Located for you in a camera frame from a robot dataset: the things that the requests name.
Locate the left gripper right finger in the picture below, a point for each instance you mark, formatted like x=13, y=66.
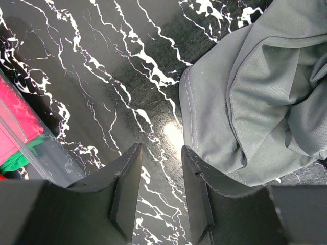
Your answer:
x=220, y=209

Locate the clear plastic bin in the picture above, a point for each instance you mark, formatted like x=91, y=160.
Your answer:
x=54, y=162

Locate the green t-shirt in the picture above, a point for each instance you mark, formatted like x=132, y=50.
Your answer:
x=18, y=160

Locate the grey t-shirt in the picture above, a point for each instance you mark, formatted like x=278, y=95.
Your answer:
x=254, y=106

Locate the pink t-shirt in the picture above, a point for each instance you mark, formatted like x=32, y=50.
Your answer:
x=19, y=125

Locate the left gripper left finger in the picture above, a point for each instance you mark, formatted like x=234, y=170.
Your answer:
x=106, y=201

